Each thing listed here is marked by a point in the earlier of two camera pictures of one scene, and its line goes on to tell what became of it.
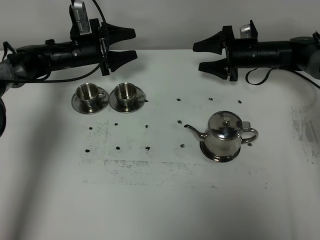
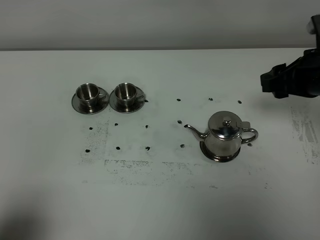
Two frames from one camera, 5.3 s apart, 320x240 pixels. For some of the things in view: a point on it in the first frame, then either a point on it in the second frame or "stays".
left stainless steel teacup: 88,94 stays
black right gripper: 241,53 -> 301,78
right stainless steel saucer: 116,106 stays
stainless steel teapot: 226,131 stays
